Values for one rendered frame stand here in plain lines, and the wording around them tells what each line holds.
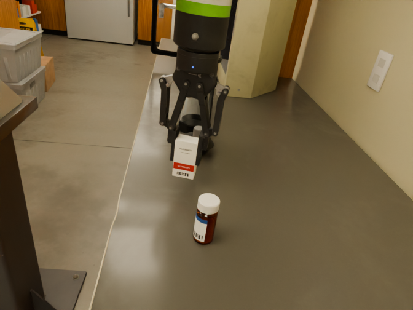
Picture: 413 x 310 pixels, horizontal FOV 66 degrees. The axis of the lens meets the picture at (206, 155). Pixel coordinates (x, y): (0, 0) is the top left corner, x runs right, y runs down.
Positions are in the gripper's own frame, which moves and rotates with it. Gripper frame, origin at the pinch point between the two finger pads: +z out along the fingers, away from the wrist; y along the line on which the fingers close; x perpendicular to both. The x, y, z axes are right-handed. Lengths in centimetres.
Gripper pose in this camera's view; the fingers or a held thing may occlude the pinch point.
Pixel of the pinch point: (187, 146)
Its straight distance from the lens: 67.1
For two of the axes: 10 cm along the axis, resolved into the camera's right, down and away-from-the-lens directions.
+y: -9.8, -2.0, 0.8
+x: -1.7, 4.8, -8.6
